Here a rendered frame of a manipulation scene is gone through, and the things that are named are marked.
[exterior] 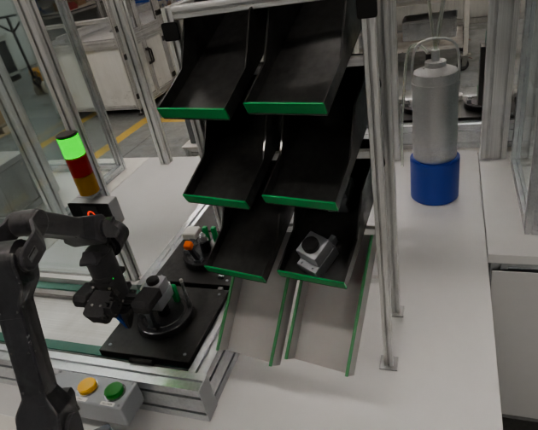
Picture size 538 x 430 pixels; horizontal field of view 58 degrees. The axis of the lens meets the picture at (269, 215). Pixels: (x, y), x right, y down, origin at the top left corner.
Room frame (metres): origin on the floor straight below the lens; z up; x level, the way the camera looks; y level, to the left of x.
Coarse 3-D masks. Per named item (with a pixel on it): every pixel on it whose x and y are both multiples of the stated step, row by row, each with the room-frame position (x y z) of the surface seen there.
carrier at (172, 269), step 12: (192, 228) 1.29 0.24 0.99; (204, 228) 1.19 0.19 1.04; (204, 240) 1.15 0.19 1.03; (180, 252) 1.20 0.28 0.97; (204, 252) 1.14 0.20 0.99; (168, 264) 1.15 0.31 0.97; (180, 264) 1.14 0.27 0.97; (192, 264) 1.10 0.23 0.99; (168, 276) 1.09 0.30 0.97; (180, 276) 1.08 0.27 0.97; (192, 276) 1.07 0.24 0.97; (204, 276) 1.06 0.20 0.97; (216, 276) 1.05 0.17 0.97; (228, 276) 1.04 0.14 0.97; (216, 288) 1.01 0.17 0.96; (228, 288) 1.00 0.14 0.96
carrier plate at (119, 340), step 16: (192, 288) 1.02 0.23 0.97; (208, 288) 1.00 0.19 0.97; (208, 304) 0.94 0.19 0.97; (224, 304) 0.95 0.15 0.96; (192, 320) 0.90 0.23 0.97; (208, 320) 0.88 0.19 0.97; (112, 336) 0.89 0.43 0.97; (128, 336) 0.88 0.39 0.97; (176, 336) 0.85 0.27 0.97; (192, 336) 0.84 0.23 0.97; (112, 352) 0.84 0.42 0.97; (128, 352) 0.83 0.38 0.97; (144, 352) 0.82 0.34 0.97; (160, 352) 0.81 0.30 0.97; (176, 352) 0.80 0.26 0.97; (192, 352) 0.79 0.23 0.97
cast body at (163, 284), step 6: (150, 276) 0.93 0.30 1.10; (156, 276) 0.93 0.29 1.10; (162, 276) 0.93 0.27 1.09; (150, 282) 0.91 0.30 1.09; (156, 282) 0.91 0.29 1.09; (162, 282) 0.92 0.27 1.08; (168, 282) 0.96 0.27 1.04; (162, 288) 0.91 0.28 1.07; (168, 288) 0.93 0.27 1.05; (162, 294) 0.90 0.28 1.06; (168, 294) 0.92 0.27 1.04; (162, 300) 0.90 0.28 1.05; (168, 300) 0.91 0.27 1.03; (156, 306) 0.89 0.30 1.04; (162, 306) 0.89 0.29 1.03
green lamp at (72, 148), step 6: (72, 138) 1.09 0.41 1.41; (78, 138) 1.10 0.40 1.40; (60, 144) 1.08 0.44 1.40; (66, 144) 1.08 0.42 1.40; (72, 144) 1.08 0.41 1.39; (78, 144) 1.09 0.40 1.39; (66, 150) 1.08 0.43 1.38; (72, 150) 1.08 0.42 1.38; (78, 150) 1.09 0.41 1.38; (84, 150) 1.10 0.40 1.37; (66, 156) 1.08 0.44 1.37; (72, 156) 1.08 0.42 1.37; (78, 156) 1.08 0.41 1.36
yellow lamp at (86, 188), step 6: (90, 174) 1.09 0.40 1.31; (78, 180) 1.08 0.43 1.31; (84, 180) 1.08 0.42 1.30; (90, 180) 1.09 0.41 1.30; (96, 180) 1.11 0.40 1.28; (78, 186) 1.08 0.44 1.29; (84, 186) 1.08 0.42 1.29; (90, 186) 1.08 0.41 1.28; (96, 186) 1.10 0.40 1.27; (84, 192) 1.08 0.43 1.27; (90, 192) 1.08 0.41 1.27; (96, 192) 1.09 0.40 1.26
